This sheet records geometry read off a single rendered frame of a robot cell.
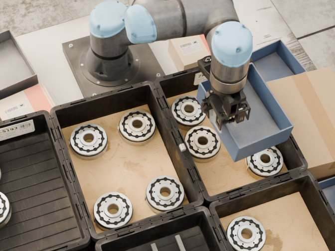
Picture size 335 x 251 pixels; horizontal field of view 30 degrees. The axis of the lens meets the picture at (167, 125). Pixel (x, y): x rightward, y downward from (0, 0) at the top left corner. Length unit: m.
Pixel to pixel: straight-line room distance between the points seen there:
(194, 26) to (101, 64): 0.75
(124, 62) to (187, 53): 0.21
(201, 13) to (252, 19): 1.02
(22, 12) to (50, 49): 1.05
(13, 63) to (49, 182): 0.47
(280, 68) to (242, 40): 0.97
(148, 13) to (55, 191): 0.68
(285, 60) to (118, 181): 0.75
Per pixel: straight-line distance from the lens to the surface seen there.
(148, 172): 1.73
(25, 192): 1.72
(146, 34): 1.21
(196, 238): 1.67
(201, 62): 1.40
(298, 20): 3.22
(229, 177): 1.75
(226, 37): 1.17
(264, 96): 1.56
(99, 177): 1.72
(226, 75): 1.22
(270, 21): 2.25
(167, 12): 1.22
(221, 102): 1.34
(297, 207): 1.75
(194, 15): 1.22
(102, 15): 1.84
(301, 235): 1.72
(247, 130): 1.54
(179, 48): 2.03
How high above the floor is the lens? 2.39
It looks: 60 degrees down
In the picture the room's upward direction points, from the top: 7 degrees clockwise
